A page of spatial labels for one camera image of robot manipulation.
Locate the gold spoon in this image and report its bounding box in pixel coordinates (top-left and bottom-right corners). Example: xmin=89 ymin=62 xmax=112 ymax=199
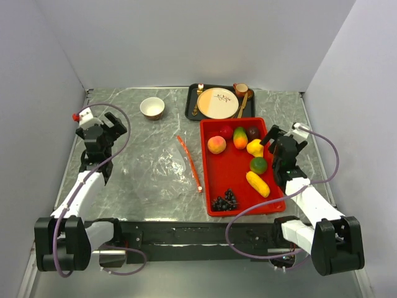
xmin=243 ymin=89 xmax=254 ymax=107

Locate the green orange mango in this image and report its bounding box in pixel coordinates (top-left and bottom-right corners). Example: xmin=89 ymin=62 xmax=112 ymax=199
xmin=233 ymin=127 xmax=248 ymax=150

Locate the green yellow orange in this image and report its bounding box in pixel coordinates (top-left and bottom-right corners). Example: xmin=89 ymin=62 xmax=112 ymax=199
xmin=249 ymin=157 xmax=268 ymax=175

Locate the red plastic bin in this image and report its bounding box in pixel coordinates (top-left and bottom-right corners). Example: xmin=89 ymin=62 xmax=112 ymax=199
xmin=200 ymin=117 xmax=283 ymax=217

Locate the white brown bowl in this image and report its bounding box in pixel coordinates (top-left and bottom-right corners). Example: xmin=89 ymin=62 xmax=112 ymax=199
xmin=140 ymin=97 xmax=165 ymax=120

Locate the dark grape bunch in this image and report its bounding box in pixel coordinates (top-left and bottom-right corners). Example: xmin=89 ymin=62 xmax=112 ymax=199
xmin=211 ymin=188 xmax=239 ymax=212

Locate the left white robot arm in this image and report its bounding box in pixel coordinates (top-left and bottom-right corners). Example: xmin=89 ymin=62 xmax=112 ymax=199
xmin=34 ymin=108 xmax=130 ymax=277

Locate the red wrinkled fruit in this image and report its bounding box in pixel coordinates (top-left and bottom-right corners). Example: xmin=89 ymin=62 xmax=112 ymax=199
xmin=219 ymin=125 xmax=234 ymax=140

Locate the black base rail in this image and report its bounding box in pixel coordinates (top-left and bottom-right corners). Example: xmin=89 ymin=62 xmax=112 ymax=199
xmin=83 ymin=219 xmax=308 ymax=269

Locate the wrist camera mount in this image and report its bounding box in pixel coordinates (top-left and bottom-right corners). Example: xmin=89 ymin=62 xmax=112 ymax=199
xmin=291 ymin=122 xmax=310 ymax=143
xmin=72 ymin=108 xmax=95 ymax=129

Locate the yellow pear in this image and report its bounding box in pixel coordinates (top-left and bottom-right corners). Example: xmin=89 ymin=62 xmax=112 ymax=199
xmin=246 ymin=138 xmax=264 ymax=158

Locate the peach fruit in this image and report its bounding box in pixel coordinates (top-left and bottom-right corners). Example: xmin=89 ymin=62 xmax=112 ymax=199
xmin=207 ymin=135 xmax=226 ymax=155

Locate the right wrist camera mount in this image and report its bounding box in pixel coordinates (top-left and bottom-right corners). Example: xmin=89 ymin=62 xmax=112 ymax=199
xmin=291 ymin=122 xmax=310 ymax=143

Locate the small brown cup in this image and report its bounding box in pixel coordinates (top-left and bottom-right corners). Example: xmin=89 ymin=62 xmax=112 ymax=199
xmin=233 ymin=83 xmax=249 ymax=97

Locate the orange white plate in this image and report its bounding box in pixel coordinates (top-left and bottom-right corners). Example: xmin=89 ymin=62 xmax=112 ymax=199
xmin=197 ymin=88 xmax=239 ymax=119

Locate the dark purple passionfruit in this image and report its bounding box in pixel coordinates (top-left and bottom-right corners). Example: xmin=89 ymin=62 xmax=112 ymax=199
xmin=246 ymin=126 xmax=261 ymax=142

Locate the gold fork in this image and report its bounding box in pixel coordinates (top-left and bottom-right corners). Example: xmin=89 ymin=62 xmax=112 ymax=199
xmin=192 ymin=84 xmax=204 ymax=116

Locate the black serving tray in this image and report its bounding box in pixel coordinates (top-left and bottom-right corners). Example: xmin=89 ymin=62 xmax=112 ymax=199
xmin=185 ymin=83 xmax=255 ymax=121

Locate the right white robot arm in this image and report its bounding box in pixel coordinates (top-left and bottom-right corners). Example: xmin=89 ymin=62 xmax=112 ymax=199
xmin=261 ymin=123 xmax=365 ymax=276

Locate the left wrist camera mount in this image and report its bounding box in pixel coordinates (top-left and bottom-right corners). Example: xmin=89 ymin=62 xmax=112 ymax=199
xmin=72 ymin=108 xmax=95 ymax=129

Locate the clear zip top bag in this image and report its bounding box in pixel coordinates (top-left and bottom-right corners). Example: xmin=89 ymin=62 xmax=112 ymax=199
xmin=123 ymin=137 xmax=199 ymax=204

